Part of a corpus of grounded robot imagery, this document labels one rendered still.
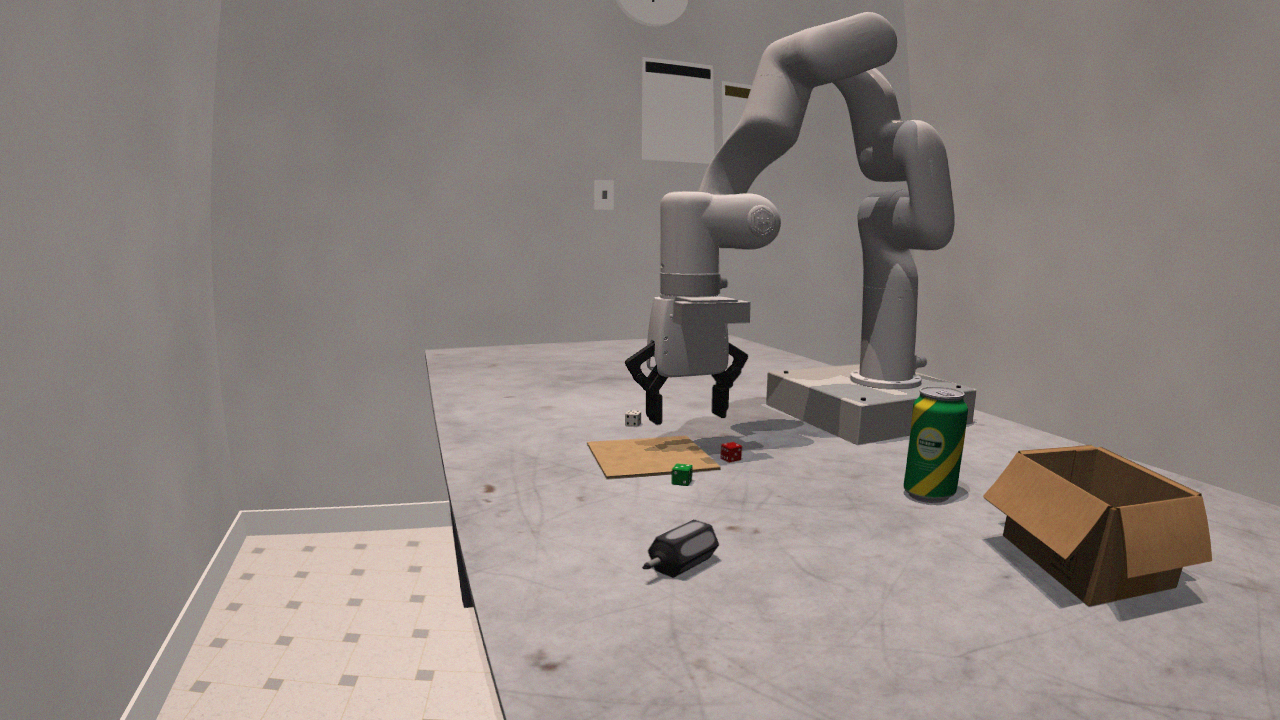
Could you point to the tan mat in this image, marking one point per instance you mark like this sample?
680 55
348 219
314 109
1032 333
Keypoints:
649 456

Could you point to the green die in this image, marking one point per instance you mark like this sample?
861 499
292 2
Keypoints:
682 474

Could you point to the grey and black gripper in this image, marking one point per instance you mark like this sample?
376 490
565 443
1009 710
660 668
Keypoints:
684 350

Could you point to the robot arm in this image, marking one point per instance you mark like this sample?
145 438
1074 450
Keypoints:
694 225

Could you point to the open brown cardboard box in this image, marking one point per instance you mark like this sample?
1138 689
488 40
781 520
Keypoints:
1151 537

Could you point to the green soda can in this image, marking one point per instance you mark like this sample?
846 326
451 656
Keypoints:
936 443

